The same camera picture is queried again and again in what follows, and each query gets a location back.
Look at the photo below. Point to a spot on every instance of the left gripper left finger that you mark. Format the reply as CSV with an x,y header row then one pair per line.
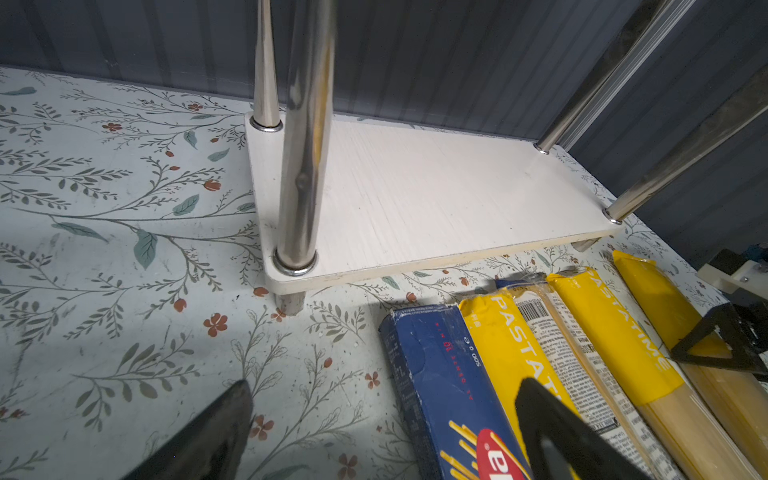
x,y
210,446

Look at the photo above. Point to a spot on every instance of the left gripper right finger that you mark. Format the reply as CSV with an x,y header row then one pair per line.
x,y
560,445

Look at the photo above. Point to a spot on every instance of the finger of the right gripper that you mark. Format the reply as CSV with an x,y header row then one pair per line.
x,y
728,336

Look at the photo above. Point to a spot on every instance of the white two-tier shelf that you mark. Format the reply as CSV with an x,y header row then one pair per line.
x,y
340,200

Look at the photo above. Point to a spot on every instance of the dark blue clear spaghetti bag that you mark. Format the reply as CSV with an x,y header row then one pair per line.
x,y
596,395

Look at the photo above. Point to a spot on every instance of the narrow blue Barilla spaghetti box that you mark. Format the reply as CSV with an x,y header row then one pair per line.
x,y
456,423

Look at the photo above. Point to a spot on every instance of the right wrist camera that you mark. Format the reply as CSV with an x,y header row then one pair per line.
x,y
742,277

